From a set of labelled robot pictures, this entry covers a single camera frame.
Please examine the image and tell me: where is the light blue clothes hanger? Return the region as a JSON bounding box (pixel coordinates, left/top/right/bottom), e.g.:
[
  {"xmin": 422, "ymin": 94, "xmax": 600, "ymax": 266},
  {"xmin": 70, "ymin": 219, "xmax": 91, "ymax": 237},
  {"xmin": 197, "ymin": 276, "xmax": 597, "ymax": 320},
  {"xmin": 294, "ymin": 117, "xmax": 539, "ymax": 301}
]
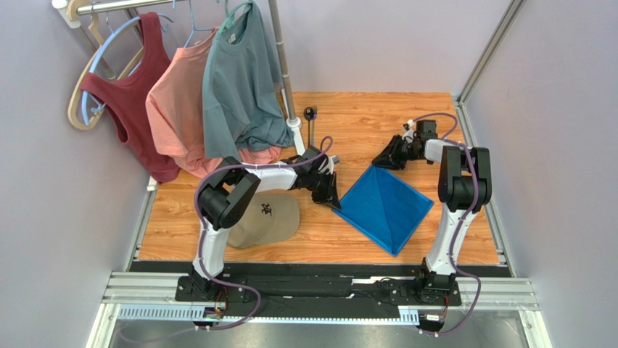
[{"xmin": 80, "ymin": 13, "xmax": 175, "ymax": 128}]

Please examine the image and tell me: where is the black spoon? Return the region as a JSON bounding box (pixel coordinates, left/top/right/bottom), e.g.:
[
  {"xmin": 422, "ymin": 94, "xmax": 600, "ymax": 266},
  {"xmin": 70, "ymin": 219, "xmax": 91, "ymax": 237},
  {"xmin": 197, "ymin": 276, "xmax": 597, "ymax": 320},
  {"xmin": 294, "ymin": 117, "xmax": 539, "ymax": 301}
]
[{"xmin": 303, "ymin": 105, "xmax": 318, "ymax": 146}]

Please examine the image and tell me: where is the maroon tank top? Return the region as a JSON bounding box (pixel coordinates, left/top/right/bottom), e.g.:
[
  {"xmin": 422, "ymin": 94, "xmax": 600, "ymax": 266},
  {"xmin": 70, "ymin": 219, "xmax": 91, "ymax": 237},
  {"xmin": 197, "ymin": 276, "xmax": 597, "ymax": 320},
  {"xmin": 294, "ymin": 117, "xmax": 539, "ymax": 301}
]
[{"xmin": 80, "ymin": 12, "xmax": 180, "ymax": 183}]

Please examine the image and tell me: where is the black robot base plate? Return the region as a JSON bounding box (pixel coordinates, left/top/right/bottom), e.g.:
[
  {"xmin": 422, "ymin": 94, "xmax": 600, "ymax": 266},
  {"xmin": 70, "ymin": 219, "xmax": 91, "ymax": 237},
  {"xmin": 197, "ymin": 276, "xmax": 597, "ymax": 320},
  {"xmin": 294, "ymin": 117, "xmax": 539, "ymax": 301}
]
[{"xmin": 175, "ymin": 275, "xmax": 462, "ymax": 307}]

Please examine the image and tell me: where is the blue cloth napkin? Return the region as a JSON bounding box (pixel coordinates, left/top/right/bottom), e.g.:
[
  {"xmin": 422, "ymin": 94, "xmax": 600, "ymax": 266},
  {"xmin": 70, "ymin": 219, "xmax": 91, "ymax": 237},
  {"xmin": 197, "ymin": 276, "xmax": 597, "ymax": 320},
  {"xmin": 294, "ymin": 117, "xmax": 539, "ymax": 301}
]
[{"xmin": 334, "ymin": 165, "xmax": 434, "ymax": 257}]

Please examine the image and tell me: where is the wooden clothes hanger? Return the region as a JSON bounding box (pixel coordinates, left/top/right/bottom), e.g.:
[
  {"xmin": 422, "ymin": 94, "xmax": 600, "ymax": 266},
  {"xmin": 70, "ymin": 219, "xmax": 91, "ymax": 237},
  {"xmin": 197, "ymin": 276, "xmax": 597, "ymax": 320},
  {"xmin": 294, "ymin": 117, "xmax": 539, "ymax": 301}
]
[{"xmin": 67, "ymin": 14, "xmax": 144, "ymax": 131}]

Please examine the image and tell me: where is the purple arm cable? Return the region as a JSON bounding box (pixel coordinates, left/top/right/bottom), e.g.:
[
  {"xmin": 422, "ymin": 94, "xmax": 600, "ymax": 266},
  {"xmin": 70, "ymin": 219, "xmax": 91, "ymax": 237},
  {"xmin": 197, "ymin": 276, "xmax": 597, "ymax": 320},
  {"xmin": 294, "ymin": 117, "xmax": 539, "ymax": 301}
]
[
  {"xmin": 193, "ymin": 135, "xmax": 334, "ymax": 331},
  {"xmin": 410, "ymin": 112, "xmax": 483, "ymax": 337}
]

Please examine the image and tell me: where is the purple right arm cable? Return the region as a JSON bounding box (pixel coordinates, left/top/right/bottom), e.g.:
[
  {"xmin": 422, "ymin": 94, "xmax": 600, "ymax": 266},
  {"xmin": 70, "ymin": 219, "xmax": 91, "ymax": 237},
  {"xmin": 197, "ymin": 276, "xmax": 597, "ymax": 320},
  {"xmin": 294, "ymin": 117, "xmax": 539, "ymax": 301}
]
[{"xmin": 410, "ymin": 112, "xmax": 483, "ymax": 337}]

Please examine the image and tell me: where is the aluminium frame rail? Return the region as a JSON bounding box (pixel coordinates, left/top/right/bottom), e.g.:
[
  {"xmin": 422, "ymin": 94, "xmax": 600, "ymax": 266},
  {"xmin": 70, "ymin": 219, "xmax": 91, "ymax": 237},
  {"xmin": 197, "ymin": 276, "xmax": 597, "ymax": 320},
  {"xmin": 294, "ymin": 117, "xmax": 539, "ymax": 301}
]
[{"xmin": 87, "ymin": 272, "xmax": 551, "ymax": 347}]

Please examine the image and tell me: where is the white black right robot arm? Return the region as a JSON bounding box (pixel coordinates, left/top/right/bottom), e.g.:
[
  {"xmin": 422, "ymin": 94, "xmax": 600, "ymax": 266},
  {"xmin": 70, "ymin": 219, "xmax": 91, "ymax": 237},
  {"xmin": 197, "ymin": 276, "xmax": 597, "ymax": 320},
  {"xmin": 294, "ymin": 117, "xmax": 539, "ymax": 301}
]
[{"xmin": 372, "ymin": 117, "xmax": 493, "ymax": 291}]

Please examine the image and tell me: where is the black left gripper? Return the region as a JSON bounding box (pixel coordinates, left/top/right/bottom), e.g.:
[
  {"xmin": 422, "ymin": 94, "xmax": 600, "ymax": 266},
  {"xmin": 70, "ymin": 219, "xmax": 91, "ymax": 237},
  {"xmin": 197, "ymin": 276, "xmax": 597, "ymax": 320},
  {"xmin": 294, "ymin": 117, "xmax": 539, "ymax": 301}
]
[{"xmin": 305, "ymin": 171, "xmax": 342, "ymax": 211}]

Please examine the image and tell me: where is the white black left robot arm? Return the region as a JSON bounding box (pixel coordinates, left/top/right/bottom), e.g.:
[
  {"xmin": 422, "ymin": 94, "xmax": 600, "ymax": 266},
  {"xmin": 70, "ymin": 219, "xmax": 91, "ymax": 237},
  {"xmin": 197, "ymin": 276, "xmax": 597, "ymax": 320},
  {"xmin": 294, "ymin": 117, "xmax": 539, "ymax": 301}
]
[{"xmin": 193, "ymin": 146, "xmax": 342, "ymax": 281}]

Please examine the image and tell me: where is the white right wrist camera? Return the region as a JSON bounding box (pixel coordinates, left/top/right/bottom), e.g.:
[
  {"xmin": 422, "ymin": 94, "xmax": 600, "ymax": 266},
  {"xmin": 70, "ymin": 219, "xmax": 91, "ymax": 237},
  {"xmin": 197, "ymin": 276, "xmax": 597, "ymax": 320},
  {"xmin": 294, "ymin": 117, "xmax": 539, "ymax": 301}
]
[{"xmin": 402, "ymin": 119, "xmax": 416, "ymax": 143}]

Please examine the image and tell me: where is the metal clothes rack pole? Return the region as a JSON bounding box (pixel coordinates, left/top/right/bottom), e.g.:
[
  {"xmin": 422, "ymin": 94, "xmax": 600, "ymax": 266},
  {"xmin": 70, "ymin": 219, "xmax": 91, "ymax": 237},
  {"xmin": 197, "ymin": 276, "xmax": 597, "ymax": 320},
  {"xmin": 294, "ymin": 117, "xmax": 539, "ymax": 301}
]
[{"xmin": 51, "ymin": 0, "xmax": 300, "ymax": 126}]

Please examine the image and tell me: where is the beige baseball cap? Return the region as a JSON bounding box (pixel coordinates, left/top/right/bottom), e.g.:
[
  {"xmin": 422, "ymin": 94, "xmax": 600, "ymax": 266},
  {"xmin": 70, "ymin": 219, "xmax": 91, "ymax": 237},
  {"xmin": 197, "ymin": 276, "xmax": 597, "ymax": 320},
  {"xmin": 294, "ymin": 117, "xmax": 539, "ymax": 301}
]
[{"xmin": 227, "ymin": 193, "xmax": 300, "ymax": 249}]

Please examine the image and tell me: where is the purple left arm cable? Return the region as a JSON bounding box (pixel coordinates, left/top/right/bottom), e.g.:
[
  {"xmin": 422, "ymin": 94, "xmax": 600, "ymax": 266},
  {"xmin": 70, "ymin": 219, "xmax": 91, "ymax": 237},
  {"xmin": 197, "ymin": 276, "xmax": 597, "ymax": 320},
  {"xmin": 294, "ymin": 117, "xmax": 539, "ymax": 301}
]
[{"xmin": 193, "ymin": 135, "xmax": 334, "ymax": 331}]

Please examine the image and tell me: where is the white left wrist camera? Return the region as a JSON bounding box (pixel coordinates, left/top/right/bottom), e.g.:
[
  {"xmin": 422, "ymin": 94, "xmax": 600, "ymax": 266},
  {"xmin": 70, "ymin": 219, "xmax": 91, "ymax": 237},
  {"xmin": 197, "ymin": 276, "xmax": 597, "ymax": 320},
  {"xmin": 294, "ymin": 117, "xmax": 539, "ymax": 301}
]
[{"xmin": 320, "ymin": 155, "xmax": 340, "ymax": 174}]

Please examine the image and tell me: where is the teal clothes hanger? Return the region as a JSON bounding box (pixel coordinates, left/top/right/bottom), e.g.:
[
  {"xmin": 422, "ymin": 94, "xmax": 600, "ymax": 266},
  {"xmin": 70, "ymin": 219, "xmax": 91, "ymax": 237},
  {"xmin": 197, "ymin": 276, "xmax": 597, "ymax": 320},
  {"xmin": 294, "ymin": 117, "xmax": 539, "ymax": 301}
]
[{"xmin": 218, "ymin": 0, "xmax": 255, "ymax": 33}]

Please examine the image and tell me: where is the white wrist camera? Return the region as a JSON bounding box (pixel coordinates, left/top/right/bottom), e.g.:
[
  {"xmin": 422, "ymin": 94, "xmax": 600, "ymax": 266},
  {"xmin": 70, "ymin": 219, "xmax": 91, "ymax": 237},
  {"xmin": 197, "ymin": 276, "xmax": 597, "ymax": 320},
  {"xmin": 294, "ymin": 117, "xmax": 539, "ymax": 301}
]
[
  {"xmin": 402, "ymin": 119, "xmax": 416, "ymax": 143},
  {"xmin": 320, "ymin": 155, "xmax": 340, "ymax": 174}
]

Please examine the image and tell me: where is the pink t-shirt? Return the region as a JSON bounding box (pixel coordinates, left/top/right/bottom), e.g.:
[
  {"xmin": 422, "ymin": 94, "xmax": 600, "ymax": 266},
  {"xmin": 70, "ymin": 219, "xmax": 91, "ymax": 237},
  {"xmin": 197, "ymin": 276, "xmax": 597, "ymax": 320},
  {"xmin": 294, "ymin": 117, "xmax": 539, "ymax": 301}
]
[{"xmin": 145, "ymin": 35, "xmax": 283, "ymax": 178}]

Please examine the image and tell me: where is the white clothes rack foot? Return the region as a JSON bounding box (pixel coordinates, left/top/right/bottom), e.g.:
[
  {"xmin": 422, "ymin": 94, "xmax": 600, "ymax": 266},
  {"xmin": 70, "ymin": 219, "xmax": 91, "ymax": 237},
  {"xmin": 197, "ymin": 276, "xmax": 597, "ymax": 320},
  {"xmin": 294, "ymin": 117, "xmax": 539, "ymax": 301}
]
[{"xmin": 286, "ymin": 117, "xmax": 306, "ymax": 155}]

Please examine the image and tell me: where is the teal t-shirt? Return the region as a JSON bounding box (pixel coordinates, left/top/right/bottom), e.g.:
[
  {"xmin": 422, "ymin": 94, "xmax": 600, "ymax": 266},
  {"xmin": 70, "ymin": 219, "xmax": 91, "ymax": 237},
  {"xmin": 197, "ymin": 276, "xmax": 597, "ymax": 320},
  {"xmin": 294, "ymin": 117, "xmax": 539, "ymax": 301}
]
[{"xmin": 202, "ymin": 3, "xmax": 294, "ymax": 159}]

